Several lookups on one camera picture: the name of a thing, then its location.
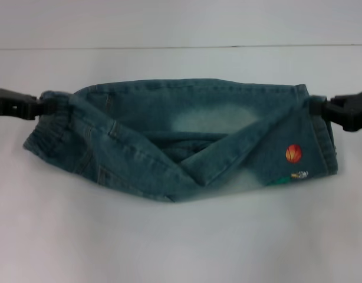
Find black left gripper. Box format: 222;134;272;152
0;87;57;119

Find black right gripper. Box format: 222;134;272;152
309;89;362;132

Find blue denim shorts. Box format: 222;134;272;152
21;83;338;204

